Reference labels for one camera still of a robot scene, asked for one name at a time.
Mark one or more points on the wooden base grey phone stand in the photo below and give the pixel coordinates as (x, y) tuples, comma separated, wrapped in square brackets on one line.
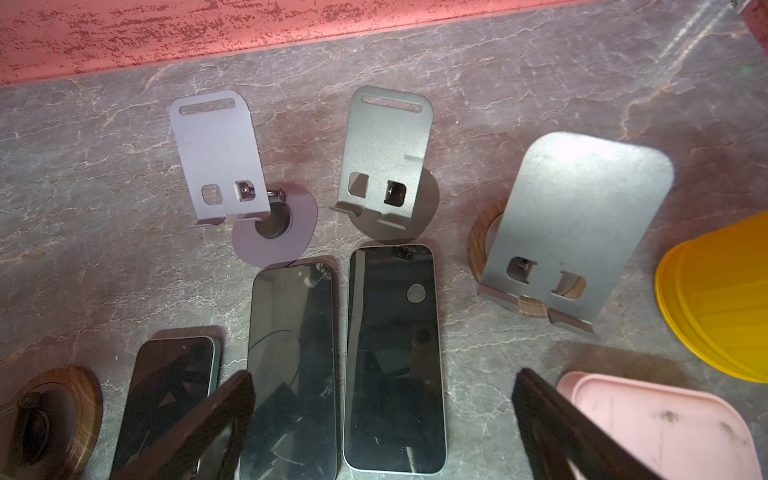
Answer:
[(576, 212)]

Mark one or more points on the grey phone stand back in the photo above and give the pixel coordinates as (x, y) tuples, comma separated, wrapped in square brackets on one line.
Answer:
[(384, 187)]

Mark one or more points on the round base phone stand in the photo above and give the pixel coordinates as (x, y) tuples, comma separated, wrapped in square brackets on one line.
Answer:
[(218, 150)]

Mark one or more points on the black phone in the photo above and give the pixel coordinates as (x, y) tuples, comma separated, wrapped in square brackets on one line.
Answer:
[(171, 376), (292, 359), (394, 420)]

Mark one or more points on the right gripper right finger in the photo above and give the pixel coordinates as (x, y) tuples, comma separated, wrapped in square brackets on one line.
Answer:
[(557, 436)]

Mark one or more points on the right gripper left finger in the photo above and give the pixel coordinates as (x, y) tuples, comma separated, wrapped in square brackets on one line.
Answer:
[(178, 450)]

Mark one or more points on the wooden round base stand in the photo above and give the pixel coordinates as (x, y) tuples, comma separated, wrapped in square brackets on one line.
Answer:
[(50, 426)]

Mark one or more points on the yellow metal bucket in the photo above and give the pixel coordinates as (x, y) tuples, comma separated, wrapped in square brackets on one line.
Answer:
[(712, 292)]

